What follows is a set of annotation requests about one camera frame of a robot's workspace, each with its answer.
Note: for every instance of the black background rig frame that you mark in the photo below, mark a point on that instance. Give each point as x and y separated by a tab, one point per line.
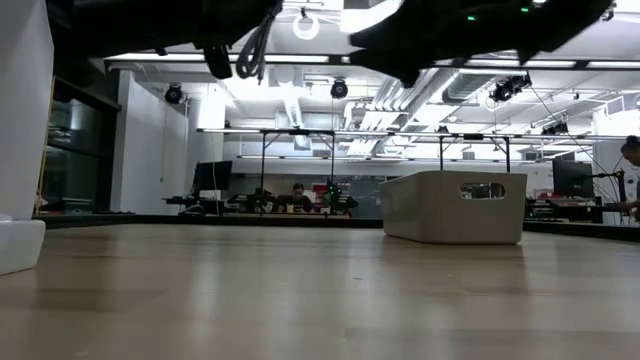
297	132
472	136

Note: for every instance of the black background robot arm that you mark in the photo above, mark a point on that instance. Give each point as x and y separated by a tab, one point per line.
340	200

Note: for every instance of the grey plastic bin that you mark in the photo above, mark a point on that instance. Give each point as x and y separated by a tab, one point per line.
425	210

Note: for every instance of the black background desk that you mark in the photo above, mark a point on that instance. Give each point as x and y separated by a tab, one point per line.
192	202

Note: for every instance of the overhead beam with light strips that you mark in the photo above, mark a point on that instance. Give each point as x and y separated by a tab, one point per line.
300	59

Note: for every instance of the black hanging camera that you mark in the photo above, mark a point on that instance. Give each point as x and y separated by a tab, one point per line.
173	93
507	89
555	129
339	89

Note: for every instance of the person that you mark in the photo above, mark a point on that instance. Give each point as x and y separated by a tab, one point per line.
632	170
297	200

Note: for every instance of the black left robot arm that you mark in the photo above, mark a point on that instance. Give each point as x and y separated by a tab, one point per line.
125	25

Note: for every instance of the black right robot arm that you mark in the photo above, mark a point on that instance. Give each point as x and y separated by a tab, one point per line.
525	30

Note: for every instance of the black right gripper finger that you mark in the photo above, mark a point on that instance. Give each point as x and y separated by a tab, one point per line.
372	47
410	75

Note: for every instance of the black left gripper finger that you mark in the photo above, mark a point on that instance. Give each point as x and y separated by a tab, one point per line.
218	62

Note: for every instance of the dark glass door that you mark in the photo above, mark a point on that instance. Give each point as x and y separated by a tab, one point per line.
80	150

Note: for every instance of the black computer monitor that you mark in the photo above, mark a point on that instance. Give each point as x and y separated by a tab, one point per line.
572	178
213	175

